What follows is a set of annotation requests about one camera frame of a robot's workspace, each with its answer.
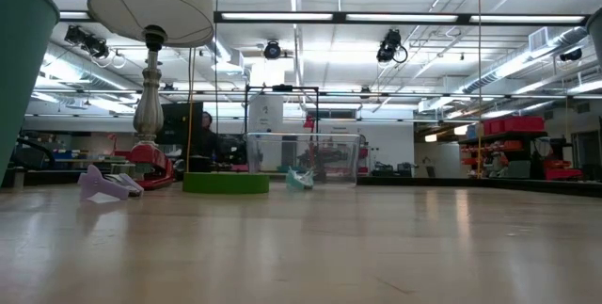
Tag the lavender staple remover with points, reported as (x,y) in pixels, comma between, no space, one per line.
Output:
(99,186)

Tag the black monitor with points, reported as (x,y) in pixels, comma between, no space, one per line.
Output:
(181,123)

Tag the silver ventilation duct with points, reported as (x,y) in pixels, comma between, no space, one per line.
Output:
(517,64)

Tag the black overhead light bar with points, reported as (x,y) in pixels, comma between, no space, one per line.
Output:
(339,17)

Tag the person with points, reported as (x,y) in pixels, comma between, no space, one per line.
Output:
(207,139)

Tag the white shade silver table lamp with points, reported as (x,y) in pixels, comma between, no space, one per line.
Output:
(150,7)

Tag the red crates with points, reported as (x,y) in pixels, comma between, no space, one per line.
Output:
(562,172)

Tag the green masking tape roll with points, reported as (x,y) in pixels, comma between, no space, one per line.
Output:
(226,184)

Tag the teal staple remover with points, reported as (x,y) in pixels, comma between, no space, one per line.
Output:
(295,180)

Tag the shelf with red bins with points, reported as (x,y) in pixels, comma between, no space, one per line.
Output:
(512,125)

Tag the red stapler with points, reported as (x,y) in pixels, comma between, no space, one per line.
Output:
(148,158)

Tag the clear plastic bin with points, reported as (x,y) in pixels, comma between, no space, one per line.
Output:
(263,153)

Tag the teal green plastic bin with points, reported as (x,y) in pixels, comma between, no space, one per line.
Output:
(23,59)

